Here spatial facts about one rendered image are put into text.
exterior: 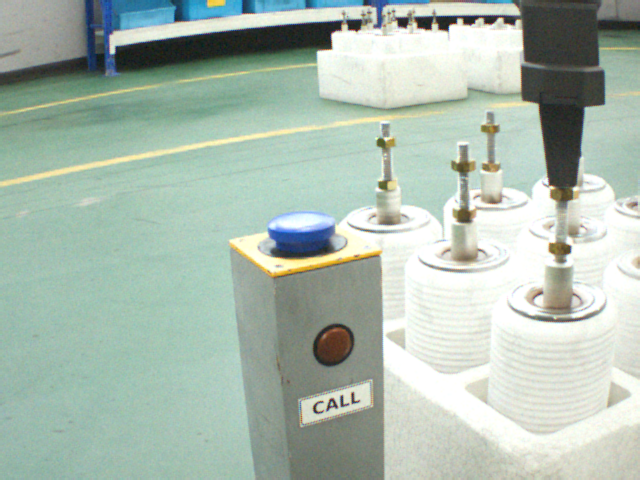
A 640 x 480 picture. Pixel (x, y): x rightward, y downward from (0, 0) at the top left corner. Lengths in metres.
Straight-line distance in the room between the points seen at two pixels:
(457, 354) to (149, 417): 0.44
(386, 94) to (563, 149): 2.34
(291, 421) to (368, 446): 0.06
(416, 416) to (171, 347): 0.57
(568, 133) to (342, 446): 0.25
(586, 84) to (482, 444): 0.25
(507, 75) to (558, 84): 2.77
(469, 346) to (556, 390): 0.11
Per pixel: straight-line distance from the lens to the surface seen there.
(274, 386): 0.52
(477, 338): 0.66
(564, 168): 0.55
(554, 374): 0.57
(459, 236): 0.67
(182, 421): 0.97
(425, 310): 0.66
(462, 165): 0.65
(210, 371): 1.08
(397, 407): 0.67
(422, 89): 2.98
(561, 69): 0.50
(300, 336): 0.50
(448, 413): 0.60
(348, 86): 3.03
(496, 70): 3.25
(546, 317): 0.56
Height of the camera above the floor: 0.48
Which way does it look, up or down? 18 degrees down
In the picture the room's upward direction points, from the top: 3 degrees counter-clockwise
